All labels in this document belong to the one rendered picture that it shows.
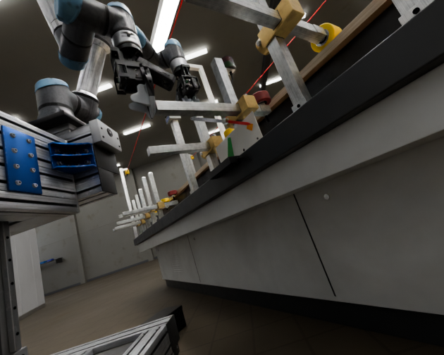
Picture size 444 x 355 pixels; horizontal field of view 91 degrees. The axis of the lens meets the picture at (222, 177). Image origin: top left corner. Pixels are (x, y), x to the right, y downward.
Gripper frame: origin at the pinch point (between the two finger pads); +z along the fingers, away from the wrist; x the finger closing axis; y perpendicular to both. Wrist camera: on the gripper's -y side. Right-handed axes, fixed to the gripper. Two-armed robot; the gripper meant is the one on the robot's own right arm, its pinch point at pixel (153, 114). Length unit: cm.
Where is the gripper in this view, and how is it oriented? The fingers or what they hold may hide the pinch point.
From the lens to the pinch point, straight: 63.7
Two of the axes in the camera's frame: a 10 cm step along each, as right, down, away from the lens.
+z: 3.1, 9.3, -2.1
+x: 4.7, -3.5, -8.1
